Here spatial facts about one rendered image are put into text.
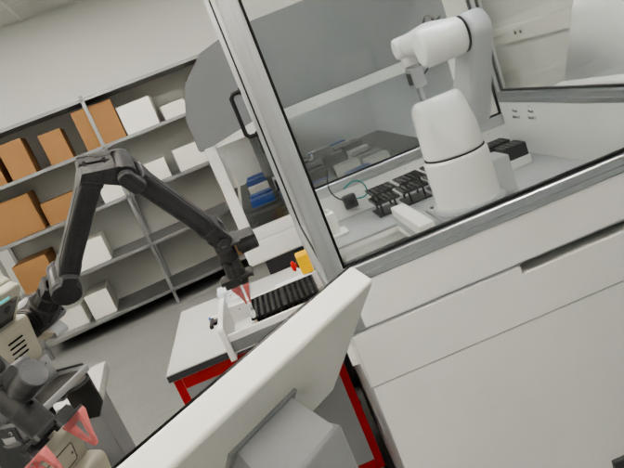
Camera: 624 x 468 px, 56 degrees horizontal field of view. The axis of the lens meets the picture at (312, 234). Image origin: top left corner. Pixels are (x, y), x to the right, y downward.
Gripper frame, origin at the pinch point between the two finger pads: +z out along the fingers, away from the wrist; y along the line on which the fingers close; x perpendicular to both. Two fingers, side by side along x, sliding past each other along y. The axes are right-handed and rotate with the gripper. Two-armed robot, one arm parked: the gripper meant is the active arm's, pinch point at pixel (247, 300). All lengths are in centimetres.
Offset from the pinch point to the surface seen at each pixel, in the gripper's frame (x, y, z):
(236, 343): 9.8, 7.1, 7.4
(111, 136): -365, 93, -46
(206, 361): -12.2, 22.5, 19.8
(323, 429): 94, -14, -14
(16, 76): -405, 155, -122
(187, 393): -12.6, 33.3, 28.2
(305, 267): -32.7, -20.4, 9.7
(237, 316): -14.4, 7.1, 9.6
